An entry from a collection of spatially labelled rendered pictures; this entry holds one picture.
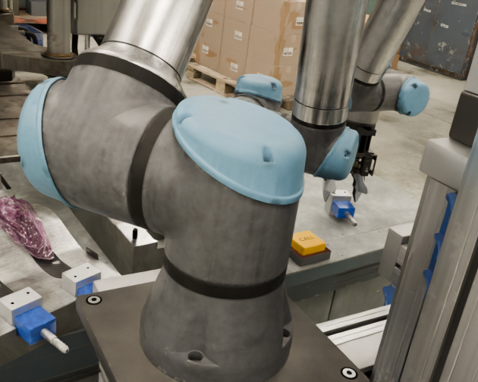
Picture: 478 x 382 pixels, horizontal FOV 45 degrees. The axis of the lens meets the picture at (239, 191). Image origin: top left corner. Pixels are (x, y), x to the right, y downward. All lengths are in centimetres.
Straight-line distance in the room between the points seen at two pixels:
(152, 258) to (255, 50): 417
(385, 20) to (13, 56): 100
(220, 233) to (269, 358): 14
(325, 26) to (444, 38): 736
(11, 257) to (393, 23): 75
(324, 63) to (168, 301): 36
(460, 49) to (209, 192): 753
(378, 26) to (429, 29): 716
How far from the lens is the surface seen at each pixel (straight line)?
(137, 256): 104
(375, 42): 108
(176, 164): 47
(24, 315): 91
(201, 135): 45
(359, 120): 131
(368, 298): 153
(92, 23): 180
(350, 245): 132
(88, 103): 53
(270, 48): 496
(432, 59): 817
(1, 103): 210
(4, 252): 104
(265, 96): 90
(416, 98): 121
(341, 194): 143
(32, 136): 55
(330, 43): 73
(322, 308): 142
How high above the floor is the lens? 141
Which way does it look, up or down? 24 degrees down
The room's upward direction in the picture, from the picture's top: 8 degrees clockwise
